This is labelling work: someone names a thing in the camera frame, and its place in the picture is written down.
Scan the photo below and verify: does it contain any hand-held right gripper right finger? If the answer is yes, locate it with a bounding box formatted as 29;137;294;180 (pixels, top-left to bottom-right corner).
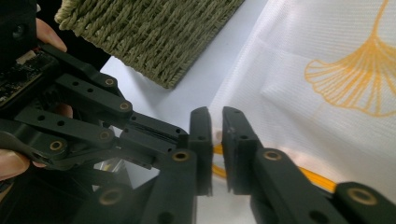
221;105;265;196

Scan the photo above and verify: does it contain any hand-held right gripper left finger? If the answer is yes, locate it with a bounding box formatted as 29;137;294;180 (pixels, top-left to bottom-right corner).
187;105;215;198

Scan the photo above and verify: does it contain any white leaf-print mesh laundry bag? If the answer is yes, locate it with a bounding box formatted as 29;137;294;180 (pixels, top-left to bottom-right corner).
195;0;396;224

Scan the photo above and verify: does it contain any green woven basket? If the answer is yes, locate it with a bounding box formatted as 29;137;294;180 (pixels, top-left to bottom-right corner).
54;0;246;90

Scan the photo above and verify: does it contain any white table cover sheet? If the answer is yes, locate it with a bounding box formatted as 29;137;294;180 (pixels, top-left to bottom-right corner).
99;0;269;224

